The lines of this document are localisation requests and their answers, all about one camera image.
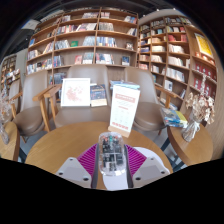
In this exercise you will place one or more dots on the glass vase with beige flowers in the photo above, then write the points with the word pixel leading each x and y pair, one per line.
pixel 191 128

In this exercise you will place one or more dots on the curved wooden bookshelf unit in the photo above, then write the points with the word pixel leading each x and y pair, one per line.
pixel 173 56

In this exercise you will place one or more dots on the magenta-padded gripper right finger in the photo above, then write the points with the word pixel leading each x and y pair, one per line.
pixel 136 160

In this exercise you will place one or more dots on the white standing sign red print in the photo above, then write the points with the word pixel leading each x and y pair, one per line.
pixel 124 108

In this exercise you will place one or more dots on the light blue book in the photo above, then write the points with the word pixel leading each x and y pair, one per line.
pixel 125 83

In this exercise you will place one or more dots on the white framed floral picture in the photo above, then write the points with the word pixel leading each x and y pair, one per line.
pixel 75 92

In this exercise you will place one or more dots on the beige armchair wooden arms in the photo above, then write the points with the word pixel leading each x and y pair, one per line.
pixel 15 96
pixel 83 115
pixel 148 115
pixel 30 121

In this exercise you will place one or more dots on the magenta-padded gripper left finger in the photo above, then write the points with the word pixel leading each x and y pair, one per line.
pixel 87 160

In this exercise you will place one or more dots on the transparent computer mouse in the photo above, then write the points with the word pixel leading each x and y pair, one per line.
pixel 111 155

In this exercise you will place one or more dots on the dark blue book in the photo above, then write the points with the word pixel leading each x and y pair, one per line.
pixel 98 95

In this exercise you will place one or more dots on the white ceiling air unit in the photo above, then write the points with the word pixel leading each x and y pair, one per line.
pixel 30 24

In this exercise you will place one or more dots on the stack of colourful books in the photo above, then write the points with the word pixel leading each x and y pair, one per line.
pixel 173 118

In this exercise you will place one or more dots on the white mouse pad red rest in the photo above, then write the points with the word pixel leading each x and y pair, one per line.
pixel 115 183

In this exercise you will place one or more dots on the distant wooden bookshelf unit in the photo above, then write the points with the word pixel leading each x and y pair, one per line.
pixel 10 71

